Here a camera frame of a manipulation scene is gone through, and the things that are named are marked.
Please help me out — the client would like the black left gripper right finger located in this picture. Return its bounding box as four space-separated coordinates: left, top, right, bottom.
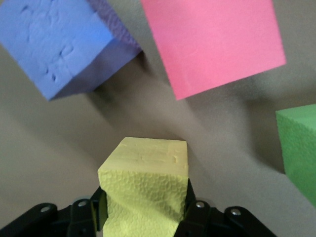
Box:
174 179 275 237

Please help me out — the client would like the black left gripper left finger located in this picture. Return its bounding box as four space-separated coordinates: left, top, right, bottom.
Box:
0 186 109 237

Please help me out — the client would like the yellow foam cube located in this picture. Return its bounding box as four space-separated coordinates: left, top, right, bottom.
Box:
97 137 190 237

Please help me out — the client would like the green foam cube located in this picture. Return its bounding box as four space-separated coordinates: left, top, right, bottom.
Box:
275 103 316 208

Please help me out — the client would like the red-pink foam cube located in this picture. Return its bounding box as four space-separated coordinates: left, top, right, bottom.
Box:
140 0 287 101

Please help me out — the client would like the purple foam cube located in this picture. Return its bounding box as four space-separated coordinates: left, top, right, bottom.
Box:
0 0 143 101

